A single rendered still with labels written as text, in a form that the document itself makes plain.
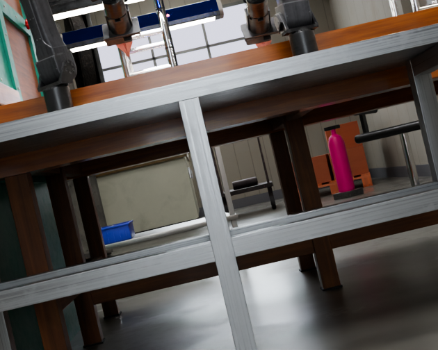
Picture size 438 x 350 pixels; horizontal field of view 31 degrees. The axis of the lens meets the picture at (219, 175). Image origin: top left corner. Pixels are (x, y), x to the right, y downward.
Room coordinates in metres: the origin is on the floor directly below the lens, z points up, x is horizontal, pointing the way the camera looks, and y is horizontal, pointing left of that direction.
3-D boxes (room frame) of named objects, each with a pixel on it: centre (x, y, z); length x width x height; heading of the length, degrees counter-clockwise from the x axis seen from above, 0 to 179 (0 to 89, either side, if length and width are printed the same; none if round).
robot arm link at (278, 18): (1.91, -0.26, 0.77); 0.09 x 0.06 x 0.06; 102
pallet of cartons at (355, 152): (9.18, -1.29, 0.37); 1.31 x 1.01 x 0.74; 1
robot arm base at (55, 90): (1.89, 0.33, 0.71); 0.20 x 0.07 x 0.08; 91
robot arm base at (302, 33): (1.91, -0.27, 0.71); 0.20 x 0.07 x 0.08; 91
